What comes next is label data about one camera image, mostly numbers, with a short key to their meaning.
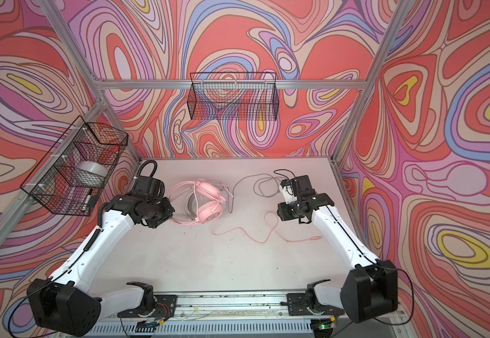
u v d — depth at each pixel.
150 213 0.66
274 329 0.77
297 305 0.72
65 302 0.37
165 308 0.72
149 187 0.62
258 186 1.07
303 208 0.57
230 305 0.75
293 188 0.67
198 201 1.01
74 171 0.69
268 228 0.92
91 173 0.70
